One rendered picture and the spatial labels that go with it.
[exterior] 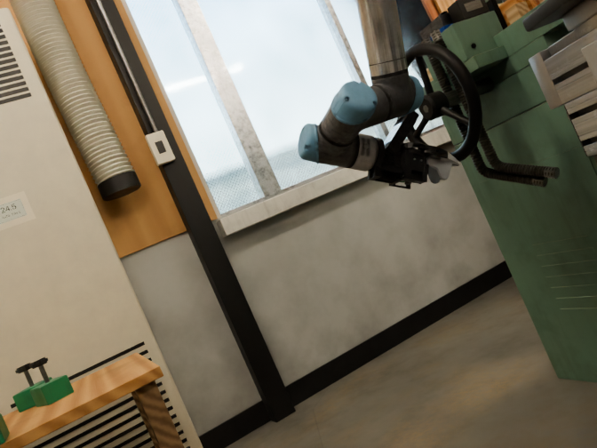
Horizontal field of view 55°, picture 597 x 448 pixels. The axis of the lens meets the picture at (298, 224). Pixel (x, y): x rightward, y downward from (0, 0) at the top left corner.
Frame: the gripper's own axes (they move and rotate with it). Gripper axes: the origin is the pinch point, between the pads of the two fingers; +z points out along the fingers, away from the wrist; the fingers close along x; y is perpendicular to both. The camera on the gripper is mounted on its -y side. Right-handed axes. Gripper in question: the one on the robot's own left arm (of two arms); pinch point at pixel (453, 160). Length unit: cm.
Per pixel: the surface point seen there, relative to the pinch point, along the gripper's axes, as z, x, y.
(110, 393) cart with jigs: -65, -26, 55
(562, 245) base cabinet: 35.0, -5.7, 14.1
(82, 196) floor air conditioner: -80, -103, -1
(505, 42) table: 10.4, 3.7, -29.0
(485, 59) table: 5.6, 3.1, -24.0
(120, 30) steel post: -76, -127, -77
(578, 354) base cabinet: 50, -17, 40
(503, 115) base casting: 17.8, -6.1, -16.3
